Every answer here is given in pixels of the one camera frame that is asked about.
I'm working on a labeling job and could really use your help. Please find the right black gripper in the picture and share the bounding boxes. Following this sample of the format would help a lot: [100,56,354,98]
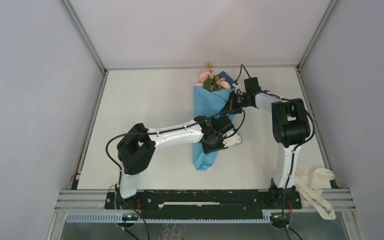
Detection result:
[220,90,250,114]

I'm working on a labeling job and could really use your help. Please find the blue wrapping paper sheet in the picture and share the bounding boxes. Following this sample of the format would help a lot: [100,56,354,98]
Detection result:
[193,86,234,171]

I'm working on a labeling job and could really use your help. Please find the pink rose stem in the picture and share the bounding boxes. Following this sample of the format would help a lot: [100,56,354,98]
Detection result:
[194,82,204,88]
[216,77,231,90]
[199,63,215,92]

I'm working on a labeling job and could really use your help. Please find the cream ribbon strap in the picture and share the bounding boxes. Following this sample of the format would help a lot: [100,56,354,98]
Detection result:
[292,168,337,221]

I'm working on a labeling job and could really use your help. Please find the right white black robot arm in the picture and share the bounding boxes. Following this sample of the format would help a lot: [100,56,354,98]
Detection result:
[221,90,314,208]

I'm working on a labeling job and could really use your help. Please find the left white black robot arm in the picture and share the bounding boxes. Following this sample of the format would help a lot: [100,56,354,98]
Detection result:
[116,114,242,209]

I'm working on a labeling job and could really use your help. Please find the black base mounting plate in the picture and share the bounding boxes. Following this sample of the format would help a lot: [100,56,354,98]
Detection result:
[104,189,302,220]

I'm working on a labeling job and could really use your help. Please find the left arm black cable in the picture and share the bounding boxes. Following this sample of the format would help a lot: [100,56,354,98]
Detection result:
[105,109,247,193]

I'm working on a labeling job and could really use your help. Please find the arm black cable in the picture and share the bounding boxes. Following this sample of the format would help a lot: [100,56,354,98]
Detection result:
[232,64,316,200]
[105,109,247,193]

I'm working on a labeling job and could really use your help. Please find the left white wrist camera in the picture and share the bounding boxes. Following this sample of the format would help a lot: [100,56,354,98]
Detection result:
[223,133,242,148]

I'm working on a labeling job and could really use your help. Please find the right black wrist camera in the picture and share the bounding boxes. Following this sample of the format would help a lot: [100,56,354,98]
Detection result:
[243,77,262,94]

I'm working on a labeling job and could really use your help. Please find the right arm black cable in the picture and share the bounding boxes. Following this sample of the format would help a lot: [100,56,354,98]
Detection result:
[232,64,316,200]

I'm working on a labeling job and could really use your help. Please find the aluminium front frame rail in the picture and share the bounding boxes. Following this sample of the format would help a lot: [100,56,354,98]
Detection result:
[55,188,356,212]

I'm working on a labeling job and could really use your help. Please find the white slotted cable duct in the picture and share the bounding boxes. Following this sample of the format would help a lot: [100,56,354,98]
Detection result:
[66,212,273,224]

